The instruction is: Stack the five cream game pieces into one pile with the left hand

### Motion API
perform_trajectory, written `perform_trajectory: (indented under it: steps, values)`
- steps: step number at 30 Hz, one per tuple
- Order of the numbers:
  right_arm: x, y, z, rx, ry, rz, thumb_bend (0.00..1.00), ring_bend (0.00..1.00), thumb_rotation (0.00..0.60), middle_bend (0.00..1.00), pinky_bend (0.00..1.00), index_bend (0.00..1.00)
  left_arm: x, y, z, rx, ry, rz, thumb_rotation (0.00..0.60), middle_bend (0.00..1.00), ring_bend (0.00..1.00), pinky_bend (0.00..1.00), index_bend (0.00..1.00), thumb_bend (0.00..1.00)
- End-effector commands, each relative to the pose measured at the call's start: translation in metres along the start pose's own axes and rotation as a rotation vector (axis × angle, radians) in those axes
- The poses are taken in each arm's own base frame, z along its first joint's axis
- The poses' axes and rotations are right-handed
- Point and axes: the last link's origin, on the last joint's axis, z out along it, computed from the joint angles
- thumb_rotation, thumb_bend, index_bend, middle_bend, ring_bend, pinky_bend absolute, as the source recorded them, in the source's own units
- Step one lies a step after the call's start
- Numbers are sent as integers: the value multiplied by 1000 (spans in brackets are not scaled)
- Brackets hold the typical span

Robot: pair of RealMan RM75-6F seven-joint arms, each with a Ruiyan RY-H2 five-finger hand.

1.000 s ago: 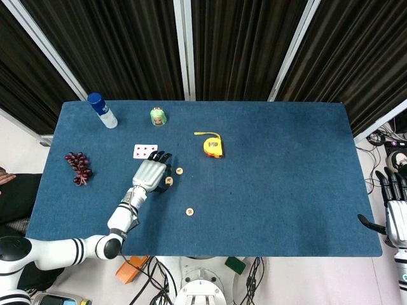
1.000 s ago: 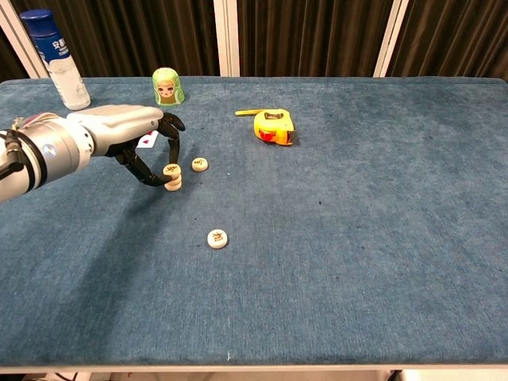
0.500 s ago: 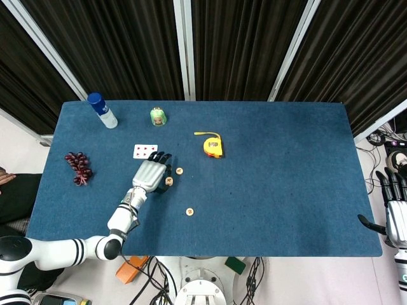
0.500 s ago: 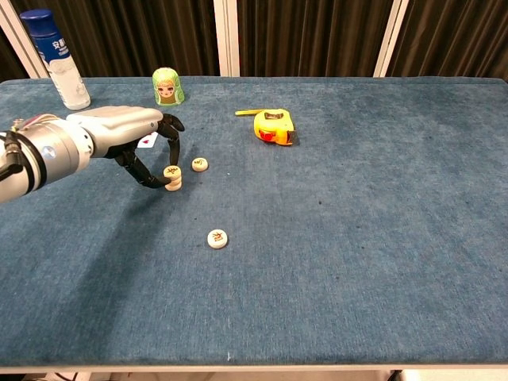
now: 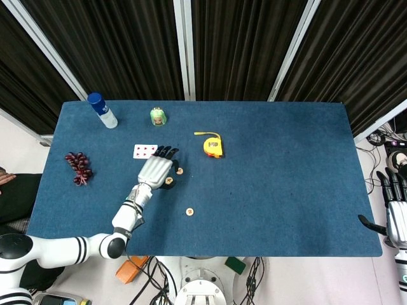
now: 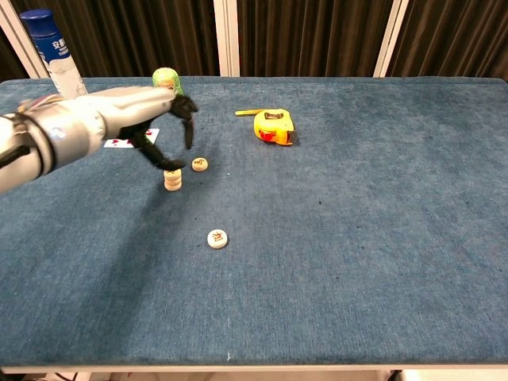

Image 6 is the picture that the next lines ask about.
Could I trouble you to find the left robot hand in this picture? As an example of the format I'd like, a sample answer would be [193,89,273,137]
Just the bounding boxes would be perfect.
[85,86,198,172]

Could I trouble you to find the red hearts playing card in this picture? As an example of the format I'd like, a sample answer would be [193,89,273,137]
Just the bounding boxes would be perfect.
[103,127,160,150]

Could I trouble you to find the green nesting doll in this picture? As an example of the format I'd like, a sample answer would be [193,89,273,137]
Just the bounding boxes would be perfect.
[152,66,186,96]

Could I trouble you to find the black pleated curtain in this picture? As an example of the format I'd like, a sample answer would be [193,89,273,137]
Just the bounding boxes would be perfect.
[0,27,31,80]
[10,0,220,79]
[237,0,394,79]
[387,0,508,83]

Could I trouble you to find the clear bottle with blue cap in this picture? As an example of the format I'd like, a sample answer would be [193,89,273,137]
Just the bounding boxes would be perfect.
[19,9,89,99]

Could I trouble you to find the yellow tape measure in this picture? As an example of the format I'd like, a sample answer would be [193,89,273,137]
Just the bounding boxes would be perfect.
[234,107,299,147]

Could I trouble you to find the blue felt table cloth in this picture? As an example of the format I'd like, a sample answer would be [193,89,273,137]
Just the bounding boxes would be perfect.
[0,75,508,368]

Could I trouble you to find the white metal frame post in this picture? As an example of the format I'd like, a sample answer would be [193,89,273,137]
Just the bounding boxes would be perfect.
[213,0,241,78]
[0,0,51,79]
[372,0,414,79]

